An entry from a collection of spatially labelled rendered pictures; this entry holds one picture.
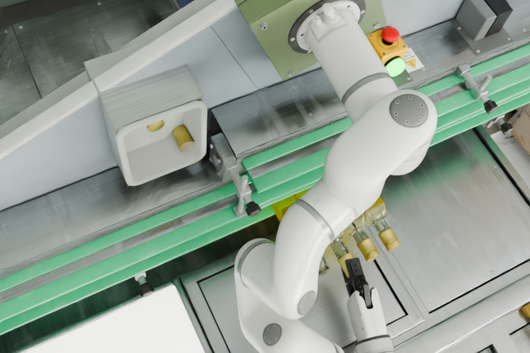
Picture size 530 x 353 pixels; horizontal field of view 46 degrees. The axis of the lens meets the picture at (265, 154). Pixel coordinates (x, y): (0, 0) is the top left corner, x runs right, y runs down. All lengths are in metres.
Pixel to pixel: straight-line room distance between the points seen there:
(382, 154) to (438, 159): 0.84
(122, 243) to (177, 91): 0.37
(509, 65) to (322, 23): 0.64
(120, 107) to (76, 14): 0.82
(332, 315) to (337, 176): 0.62
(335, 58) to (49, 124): 0.52
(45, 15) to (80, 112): 0.79
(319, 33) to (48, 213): 0.67
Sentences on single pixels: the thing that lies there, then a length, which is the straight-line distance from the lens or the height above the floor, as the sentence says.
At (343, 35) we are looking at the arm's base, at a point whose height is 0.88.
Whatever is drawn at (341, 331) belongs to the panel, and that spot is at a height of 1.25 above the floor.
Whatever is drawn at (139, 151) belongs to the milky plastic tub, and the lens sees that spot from 1.32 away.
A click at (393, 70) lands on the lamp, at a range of 1.41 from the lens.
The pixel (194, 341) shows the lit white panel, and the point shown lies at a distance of 1.44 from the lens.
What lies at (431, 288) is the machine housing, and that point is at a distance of 1.61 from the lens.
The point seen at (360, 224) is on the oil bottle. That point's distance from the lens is 1.40.
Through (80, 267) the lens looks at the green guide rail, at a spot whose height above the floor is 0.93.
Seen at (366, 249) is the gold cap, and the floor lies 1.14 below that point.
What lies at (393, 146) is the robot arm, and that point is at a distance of 0.93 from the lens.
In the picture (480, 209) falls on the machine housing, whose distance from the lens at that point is 1.73.
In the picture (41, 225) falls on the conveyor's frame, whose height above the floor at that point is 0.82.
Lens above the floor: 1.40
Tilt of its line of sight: 23 degrees down
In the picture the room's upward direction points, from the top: 151 degrees clockwise
